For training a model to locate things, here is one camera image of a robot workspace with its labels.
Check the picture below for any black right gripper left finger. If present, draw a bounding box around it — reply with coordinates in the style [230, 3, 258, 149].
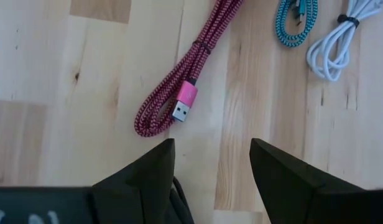
[91, 138, 176, 224]

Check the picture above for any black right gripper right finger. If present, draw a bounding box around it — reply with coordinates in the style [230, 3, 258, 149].
[249, 138, 383, 224]

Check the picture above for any red braided USB cable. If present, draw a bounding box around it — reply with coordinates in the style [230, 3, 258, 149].
[134, 0, 244, 138]

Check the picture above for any teal braided USB cable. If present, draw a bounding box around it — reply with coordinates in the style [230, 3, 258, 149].
[274, 0, 319, 49]

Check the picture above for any white USB cable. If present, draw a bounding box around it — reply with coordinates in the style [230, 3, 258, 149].
[306, 0, 383, 82]

